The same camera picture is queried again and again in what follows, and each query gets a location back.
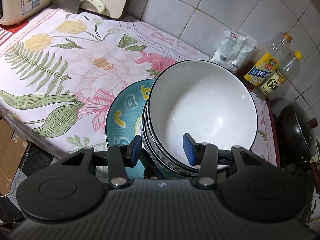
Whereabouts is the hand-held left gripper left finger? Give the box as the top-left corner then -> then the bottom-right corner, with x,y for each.
50,135 -> 142,188

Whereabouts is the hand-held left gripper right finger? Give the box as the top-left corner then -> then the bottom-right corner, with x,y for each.
183,133 -> 275,189

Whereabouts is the white bowl dark rim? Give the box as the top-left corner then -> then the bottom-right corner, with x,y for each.
146,60 -> 258,170
140,105 -> 220,178
142,100 -> 203,173

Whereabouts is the blue egg print plate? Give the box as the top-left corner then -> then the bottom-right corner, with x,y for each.
105,78 -> 225,179

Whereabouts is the floral tablecloth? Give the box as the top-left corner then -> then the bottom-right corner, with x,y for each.
0,7 -> 280,180

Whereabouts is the clear vinegar bottle yellow cap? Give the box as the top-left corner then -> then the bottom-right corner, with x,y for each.
259,51 -> 303,98

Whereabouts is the yellow label cooking wine bottle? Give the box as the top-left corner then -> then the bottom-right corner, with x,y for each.
244,32 -> 293,88

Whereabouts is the white packet red mark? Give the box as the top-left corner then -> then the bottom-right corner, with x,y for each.
210,30 -> 244,63

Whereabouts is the white plastic packet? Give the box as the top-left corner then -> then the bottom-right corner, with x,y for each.
232,36 -> 257,73

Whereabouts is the glass wok lid brown knob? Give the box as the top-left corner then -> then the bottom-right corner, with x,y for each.
291,102 -> 318,157

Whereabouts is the cardboard box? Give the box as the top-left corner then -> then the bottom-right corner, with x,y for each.
0,115 -> 28,198

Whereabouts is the red striped cloth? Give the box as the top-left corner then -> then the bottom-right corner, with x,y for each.
0,21 -> 28,50

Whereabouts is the beige rice cooker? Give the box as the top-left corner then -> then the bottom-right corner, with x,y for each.
0,0 -> 63,26

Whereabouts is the black wok wooden handle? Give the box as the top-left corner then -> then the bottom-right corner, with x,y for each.
277,102 -> 318,178

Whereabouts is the cleaver white handle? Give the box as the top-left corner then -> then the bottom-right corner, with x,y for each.
52,0 -> 108,15

